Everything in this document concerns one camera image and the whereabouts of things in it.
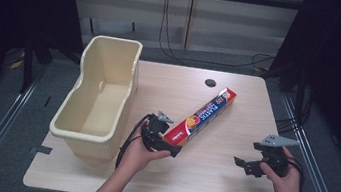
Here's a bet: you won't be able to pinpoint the black metal stand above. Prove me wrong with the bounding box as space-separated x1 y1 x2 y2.
16 29 40 96

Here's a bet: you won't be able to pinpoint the cream plastic bin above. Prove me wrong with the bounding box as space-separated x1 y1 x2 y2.
45 29 146 165

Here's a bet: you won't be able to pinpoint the person's left hand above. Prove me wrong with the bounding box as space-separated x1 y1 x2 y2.
115 118 176 181

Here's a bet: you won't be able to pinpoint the black hanging wall cables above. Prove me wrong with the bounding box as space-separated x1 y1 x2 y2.
154 0 284 78

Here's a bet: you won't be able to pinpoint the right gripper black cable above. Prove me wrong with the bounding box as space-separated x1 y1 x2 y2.
282 155 309 192

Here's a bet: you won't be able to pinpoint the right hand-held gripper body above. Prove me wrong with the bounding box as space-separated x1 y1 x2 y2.
250 131 302 180

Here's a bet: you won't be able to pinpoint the red and blue wrap box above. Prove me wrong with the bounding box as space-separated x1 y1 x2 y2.
162 79 239 155

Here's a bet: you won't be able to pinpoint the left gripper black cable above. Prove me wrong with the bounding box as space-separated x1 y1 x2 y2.
114 110 154 174

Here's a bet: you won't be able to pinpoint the person's right hand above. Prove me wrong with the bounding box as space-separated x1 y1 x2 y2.
255 143 309 192

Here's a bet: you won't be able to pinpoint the black floor cables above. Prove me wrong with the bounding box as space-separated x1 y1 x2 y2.
273 90 315 140

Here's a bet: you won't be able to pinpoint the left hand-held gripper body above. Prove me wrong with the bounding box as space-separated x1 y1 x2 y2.
138 107 176 154

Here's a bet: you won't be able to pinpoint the dark tape piece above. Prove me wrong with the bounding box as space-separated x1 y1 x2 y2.
28 143 54 157

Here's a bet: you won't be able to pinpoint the black table grommet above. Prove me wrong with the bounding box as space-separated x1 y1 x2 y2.
203 78 218 89

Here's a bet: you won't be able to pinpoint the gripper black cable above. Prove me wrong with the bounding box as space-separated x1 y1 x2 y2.
114 110 154 174
282 155 309 192

